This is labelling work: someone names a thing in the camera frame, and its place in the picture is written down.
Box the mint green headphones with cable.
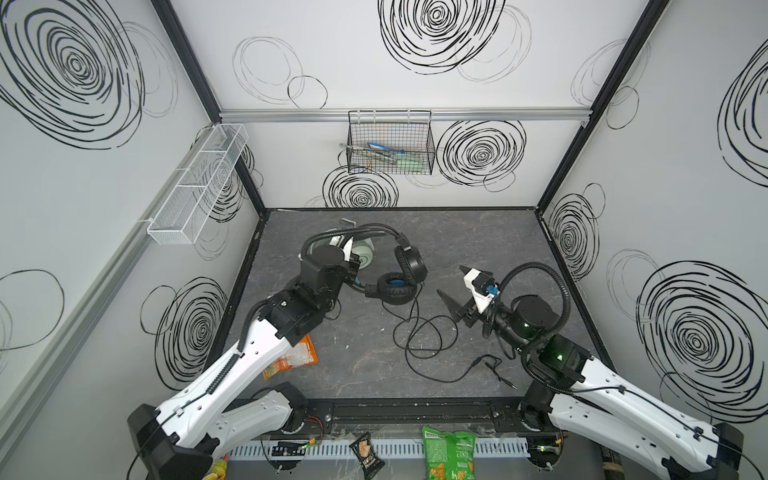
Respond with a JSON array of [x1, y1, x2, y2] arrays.
[[329, 236, 375, 269]]

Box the black headphones with cable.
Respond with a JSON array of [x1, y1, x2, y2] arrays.
[[335, 224, 520, 391]]

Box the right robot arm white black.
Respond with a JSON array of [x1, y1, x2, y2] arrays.
[[439, 286, 746, 479]]

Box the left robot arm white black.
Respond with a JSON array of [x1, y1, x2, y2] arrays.
[[128, 242, 360, 479]]

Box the orange snack bag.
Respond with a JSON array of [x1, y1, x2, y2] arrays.
[[262, 335, 318, 380]]

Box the green blue items in basket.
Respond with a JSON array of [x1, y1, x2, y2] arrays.
[[339, 142, 430, 174]]

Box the green chips bag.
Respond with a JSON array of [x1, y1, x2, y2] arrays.
[[422, 426, 477, 480]]

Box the small dark snack packet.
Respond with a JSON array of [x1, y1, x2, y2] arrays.
[[349, 432, 385, 480]]

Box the Fox's fruits candy bag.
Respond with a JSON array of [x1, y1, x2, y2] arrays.
[[203, 458, 228, 480]]

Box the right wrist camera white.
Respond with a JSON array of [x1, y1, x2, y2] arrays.
[[459, 265, 499, 314]]

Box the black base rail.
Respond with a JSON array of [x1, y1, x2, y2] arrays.
[[293, 396, 559, 436]]

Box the black wire wall basket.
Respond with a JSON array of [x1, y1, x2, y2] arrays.
[[345, 119, 436, 176]]

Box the white mesh wall shelf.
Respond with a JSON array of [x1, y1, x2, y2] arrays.
[[147, 123, 248, 246]]

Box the aluminium wall rail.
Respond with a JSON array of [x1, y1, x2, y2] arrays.
[[220, 107, 592, 123]]

